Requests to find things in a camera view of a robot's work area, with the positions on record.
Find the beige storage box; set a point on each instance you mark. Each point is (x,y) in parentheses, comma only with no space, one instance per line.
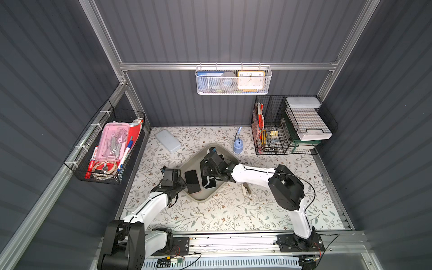
(193,164)

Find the white wire wall basket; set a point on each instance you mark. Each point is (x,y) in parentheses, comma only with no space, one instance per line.
(235,69)

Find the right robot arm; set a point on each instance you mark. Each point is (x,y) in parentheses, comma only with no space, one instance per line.
(287,190)

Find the blue box in basket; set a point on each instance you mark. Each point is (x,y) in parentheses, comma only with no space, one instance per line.
(208,82)

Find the black wire side basket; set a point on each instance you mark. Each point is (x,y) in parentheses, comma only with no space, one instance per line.
(84,165)

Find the black wire desk organizer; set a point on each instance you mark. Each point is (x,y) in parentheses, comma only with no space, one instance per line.
(273,110)

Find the light blue case phone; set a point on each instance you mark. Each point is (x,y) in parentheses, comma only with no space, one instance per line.
(208,182)

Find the yellow alarm clock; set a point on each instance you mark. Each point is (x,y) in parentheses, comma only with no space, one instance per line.
(250,80)

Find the yellow utility knife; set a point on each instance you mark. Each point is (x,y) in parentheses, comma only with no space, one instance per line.
(263,137)

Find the grey tape roll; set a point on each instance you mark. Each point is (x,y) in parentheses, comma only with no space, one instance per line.
(228,82)

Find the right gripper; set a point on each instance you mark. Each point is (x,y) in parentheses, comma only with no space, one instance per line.
(209,167)

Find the red folder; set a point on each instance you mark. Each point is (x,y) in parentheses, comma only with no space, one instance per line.
(260,119)

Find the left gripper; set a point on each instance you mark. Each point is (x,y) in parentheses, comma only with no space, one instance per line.
(180,184)

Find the pink case phone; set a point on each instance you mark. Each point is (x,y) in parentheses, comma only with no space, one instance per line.
(192,181)

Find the checked notebook stack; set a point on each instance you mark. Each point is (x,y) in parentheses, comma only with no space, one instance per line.
(304,116)

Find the pink pencil case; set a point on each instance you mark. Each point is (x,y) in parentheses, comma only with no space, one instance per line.
(113,142)

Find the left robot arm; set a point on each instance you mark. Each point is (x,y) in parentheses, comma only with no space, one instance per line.
(135,229)

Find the white flat case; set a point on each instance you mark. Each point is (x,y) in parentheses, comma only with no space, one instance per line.
(168,141)

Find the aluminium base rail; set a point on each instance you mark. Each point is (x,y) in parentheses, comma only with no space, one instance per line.
(340,250)

